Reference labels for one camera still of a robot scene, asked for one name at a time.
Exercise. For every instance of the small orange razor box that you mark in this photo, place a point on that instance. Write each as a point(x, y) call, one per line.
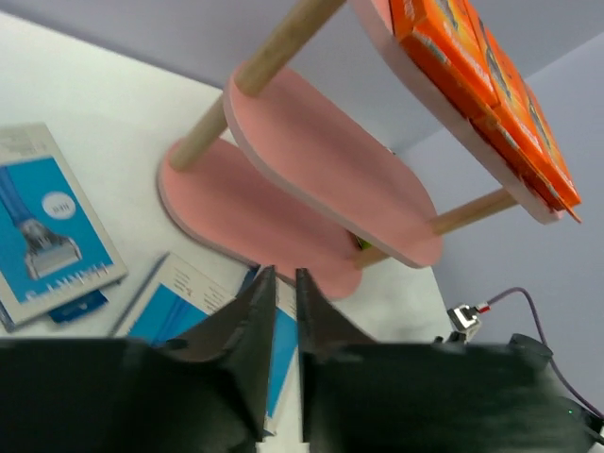
point(562, 193)

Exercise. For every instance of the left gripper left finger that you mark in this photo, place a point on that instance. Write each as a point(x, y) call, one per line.
point(203, 391)

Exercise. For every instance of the pink three-tier shelf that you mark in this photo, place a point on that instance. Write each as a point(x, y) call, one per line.
point(276, 174)

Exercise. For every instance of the blue razor box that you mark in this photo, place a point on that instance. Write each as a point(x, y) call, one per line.
point(174, 298)
point(284, 349)
point(54, 248)

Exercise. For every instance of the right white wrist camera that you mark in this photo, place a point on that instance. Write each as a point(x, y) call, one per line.
point(464, 320)

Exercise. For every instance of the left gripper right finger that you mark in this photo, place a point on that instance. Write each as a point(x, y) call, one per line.
point(361, 395)

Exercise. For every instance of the black green razor box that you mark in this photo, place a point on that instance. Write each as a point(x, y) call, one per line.
point(360, 242)

